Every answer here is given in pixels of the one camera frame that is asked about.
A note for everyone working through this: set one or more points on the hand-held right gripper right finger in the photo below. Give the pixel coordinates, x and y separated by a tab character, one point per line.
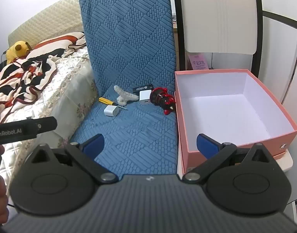
206	145

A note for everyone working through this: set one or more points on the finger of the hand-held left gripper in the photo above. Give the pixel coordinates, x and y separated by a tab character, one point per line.
47	124

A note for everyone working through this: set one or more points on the brown wooden cabinet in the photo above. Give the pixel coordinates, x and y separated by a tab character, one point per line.
175	41

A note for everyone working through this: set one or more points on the white power adapter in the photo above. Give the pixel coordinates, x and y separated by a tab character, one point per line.
145	96

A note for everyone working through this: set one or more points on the bed with floral sheet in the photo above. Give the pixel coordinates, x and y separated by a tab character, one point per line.
65	94

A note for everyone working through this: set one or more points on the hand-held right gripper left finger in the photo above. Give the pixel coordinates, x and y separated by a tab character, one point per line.
93	146

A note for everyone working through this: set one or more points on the pink paper carton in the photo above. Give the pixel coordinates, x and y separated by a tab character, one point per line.
198	62

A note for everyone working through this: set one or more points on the striped orange black blanket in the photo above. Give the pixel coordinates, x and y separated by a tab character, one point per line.
19	77

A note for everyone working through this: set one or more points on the blue quilted seat cover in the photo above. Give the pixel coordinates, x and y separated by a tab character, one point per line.
129	41

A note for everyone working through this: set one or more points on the white chair black frame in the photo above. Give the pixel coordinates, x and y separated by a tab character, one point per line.
218	17

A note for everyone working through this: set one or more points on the white wardrobe door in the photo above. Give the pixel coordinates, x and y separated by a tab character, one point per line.
282	53

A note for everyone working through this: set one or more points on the white fluffy toy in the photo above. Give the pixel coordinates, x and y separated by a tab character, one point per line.
125	94

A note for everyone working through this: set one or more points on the pink cardboard box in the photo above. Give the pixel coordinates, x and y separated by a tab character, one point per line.
223	106

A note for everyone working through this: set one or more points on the white cube charger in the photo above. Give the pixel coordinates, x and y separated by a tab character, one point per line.
111	111

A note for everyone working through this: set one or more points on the black flat stick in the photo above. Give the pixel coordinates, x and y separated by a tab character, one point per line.
142	88

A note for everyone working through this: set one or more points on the red black toy figure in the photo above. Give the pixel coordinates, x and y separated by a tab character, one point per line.
160	97

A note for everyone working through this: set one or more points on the yellow plush toy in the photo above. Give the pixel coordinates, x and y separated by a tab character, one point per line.
16	49

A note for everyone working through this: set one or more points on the white orange striped pillow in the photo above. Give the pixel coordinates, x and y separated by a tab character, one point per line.
61	40

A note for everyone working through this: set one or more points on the beige quilted headboard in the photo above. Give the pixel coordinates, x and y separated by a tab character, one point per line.
46	19

